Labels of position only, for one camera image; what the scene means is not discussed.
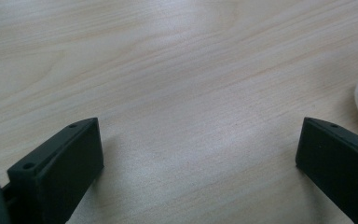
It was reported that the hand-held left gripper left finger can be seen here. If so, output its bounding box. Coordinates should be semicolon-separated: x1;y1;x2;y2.
1;117;104;224

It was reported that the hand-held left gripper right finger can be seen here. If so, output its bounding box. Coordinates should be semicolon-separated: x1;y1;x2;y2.
295;117;358;224

